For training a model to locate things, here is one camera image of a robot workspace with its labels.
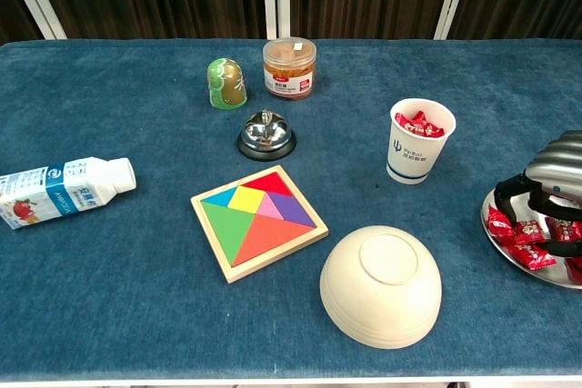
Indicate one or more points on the wooden tangram tray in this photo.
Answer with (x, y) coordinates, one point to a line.
(216, 242)

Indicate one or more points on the red candy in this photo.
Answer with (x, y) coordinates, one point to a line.
(404, 122)
(429, 129)
(499, 224)
(532, 255)
(566, 230)
(529, 230)

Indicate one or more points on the green tangram triangle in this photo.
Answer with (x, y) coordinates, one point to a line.
(225, 229)

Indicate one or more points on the clear plastic jar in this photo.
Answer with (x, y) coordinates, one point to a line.
(288, 74)

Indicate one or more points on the yellow tangram square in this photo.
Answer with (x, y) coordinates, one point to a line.
(247, 199)

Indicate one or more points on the blue table cloth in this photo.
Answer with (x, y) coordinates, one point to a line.
(113, 292)

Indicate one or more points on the red tangram triangle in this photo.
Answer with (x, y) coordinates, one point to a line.
(270, 184)

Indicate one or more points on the orange tangram triangle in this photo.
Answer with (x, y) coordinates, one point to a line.
(268, 238)

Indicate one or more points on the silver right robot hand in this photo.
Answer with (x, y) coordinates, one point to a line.
(559, 165)

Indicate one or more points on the cyan tangram triangle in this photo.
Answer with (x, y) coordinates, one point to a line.
(223, 198)

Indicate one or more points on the purple tangram parallelogram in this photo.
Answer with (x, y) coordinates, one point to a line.
(291, 208)

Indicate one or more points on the green painted doll figurine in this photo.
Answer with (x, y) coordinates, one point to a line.
(227, 83)

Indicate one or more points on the white milk bottle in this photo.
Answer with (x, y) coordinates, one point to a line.
(68, 188)

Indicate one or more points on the cream upturned bowl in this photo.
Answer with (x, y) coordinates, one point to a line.
(382, 297)

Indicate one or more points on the pink tangram triangle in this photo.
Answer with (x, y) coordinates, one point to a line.
(269, 210)

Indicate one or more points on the round metal plate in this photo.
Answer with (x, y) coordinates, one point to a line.
(552, 276)

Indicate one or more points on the white paper cup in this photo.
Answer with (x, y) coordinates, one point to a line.
(416, 156)

